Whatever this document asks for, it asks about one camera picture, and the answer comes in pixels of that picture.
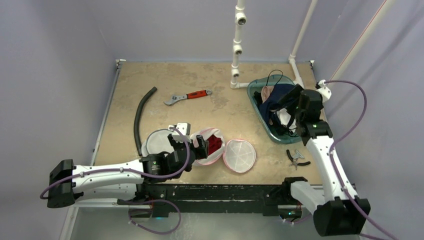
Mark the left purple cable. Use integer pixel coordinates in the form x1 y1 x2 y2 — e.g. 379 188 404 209
39 127 192 200

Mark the teal transparent plastic bin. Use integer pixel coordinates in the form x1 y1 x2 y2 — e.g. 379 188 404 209
246 77 302 145

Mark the red garment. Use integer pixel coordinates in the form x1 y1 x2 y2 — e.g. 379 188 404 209
207 134 223 156

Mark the blue-trimmed white mesh laundry bag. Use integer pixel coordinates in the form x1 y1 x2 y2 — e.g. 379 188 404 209
141 129 174 157

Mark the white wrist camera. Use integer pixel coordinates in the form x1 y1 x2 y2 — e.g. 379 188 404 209
168 122 191 136
315 79 332 103

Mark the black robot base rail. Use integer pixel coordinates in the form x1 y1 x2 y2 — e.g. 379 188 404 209
117 181 309 218

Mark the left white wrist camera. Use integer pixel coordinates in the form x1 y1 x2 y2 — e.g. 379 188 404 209
168 122 191 136

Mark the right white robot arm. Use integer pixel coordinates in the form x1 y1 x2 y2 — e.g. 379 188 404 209
278 84 371 237

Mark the red handled tool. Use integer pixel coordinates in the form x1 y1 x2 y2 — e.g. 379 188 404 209
163 89 212 106

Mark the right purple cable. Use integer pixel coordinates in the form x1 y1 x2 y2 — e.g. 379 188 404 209
322 79 398 240

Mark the navy blue bra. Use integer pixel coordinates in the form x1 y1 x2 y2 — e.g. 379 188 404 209
258 83 295 126

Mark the white bra with black straps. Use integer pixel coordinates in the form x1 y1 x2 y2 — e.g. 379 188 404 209
276 108 297 132

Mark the pink-trimmed white mesh laundry bag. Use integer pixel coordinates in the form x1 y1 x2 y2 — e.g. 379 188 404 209
190 127 257 174

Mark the white PVC pipe frame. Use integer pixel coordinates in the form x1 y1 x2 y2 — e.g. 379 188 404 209
229 0 397 90

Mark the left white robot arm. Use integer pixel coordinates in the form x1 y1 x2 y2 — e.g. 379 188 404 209
40 134 210 209

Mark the black rubber hose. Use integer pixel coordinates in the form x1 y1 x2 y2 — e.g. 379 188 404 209
133 86 158 157

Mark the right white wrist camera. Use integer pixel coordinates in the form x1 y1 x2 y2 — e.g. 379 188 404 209
315 79 332 103

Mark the pink bra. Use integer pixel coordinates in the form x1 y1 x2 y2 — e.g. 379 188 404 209
260 85 274 103

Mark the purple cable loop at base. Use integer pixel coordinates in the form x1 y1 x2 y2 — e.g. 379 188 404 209
128 198 182 235

